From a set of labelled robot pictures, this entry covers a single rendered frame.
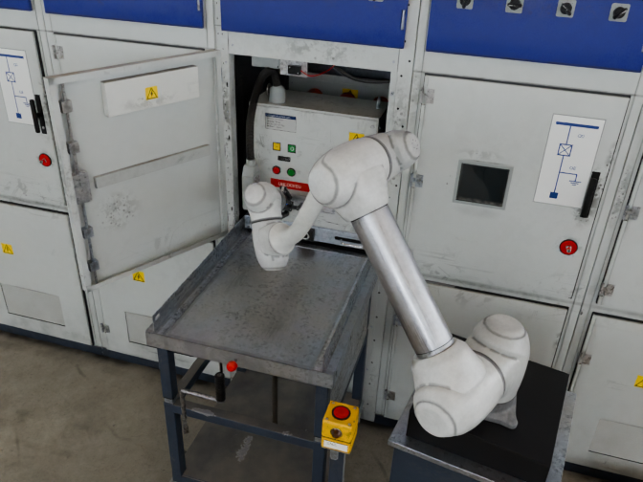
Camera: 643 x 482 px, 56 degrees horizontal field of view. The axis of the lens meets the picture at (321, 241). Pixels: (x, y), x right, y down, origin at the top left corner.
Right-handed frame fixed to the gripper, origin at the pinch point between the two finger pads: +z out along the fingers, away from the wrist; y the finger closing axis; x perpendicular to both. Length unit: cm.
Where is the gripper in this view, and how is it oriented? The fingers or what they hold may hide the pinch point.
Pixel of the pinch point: (290, 207)
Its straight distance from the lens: 233.1
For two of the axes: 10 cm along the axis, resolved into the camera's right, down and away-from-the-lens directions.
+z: 2.3, 0.3, 9.7
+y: -1.8, 9.8, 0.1
